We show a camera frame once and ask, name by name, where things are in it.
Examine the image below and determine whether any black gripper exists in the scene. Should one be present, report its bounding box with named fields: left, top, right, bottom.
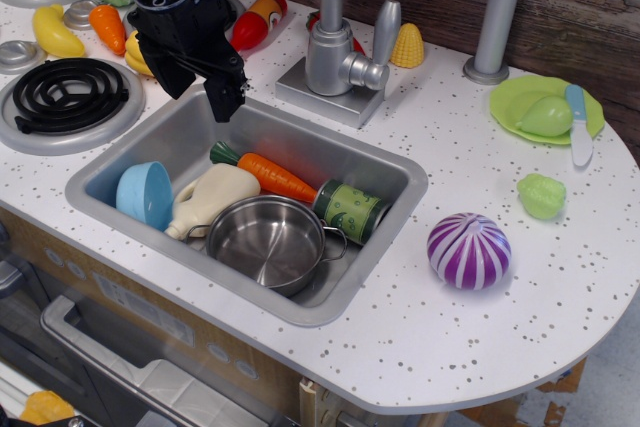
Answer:
left=130, top=0, right=247, bottom=123

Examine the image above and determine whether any light green toy broccoli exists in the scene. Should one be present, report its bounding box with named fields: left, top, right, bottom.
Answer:
left=516, top=173, right=566, bottom=220

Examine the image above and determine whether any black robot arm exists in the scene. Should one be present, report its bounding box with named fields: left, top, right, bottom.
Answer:
left=128, top=0, right=247, bottom=123

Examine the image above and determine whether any stainless steel pot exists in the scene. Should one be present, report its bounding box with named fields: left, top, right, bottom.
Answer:
left=183, top=195, right=357, bottom=303

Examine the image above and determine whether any yellow toy bell pepper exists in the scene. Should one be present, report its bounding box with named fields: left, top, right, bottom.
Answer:
left=124, top=30, right=154, bottom=77

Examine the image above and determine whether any middle black stove burner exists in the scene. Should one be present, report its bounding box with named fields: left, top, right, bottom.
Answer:
left=224, top=0, right=246, bottom=34

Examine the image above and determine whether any black stove burner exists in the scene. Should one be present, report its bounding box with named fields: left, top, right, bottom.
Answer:
left=1, top=58, right=145, bottom=155
left=224, top=0, right=246, bottom=34

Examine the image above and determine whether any red toy ketchup bottle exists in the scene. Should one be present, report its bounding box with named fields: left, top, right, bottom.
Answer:
left=230, top=0, right=288, bottom=52

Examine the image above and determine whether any cream toy milk jug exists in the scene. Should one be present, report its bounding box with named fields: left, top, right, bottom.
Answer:
left=164, top=164, right=261, bottom=240

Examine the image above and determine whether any orange toy carrot in sink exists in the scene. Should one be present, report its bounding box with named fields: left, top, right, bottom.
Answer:
left=209, top=141, right=317, bottom=204

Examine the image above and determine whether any small orange toy carrot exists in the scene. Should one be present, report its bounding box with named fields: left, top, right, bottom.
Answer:
left=89, top=4, right=127, bottom=56

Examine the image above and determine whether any light blue toy bowl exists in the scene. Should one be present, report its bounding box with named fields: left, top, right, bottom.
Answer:
left=116, top=161, right=174, bottom=231

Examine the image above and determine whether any front black stove burner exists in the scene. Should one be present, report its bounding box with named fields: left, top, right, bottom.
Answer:
left=1, top=58, right=145, bottom=155

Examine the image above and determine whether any red toy chili pepper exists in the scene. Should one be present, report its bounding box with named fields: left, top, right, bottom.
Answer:
left=306, top=11, right=320, bottom=32

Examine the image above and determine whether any silver stove knob middle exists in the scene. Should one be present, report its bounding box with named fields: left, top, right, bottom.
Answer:
left=63, top=0, right=101, bottom=31

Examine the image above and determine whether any silver stove knob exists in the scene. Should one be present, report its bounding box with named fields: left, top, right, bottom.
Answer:
left=63, top=0, right=101, bottom=31
left=0, top=40, right=47, bottom=75

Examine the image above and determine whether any silver toy faucet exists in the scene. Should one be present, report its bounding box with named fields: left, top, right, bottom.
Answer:
left=275, top=0, right=401, bottom=128

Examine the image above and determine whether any silver sink basin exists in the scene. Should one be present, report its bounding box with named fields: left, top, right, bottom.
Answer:
left=64, top=83, right=430, bottom=328

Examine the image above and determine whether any yellow toy banana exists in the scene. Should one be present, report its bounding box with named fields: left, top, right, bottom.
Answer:
left=32, top=4, right=85, bottom=58

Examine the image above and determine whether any silver stove knob front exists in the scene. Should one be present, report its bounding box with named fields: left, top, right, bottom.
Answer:
left=0, top=40, right=47, bottom=75

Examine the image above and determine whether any green toy can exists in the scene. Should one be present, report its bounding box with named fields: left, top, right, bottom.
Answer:
left=312, top=179, right=391, bottom=246

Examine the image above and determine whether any yellow toy corn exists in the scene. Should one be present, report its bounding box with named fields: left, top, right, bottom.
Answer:
left=390, top=23, right=425, bottom=68

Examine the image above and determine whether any light green toy plate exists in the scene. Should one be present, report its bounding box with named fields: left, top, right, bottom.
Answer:
left=488, top=74, right=606, bottom=146

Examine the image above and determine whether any purple striped toy onion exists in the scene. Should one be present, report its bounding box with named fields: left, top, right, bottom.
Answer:
left=427, top=213, right=512, bottom=291

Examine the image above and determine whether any light green toy pear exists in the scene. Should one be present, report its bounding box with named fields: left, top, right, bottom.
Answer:
left=516, top=95, right=573, bottom=137

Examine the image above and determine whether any yellow object bottom left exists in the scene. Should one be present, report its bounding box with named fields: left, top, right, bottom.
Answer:
left=19, top=391, right=75, bottom=426

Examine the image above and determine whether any blue white toy knife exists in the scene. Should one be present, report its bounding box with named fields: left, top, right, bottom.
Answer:
left=565, top=84, right=593, bottom=168

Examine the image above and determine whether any silver oven door handle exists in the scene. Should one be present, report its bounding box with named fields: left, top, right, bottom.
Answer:
left=40, top=295, right=300, bottom=426

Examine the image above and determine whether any silver post right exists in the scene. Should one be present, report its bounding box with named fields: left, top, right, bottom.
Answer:
left=463, top=0, right=518, bottom=85

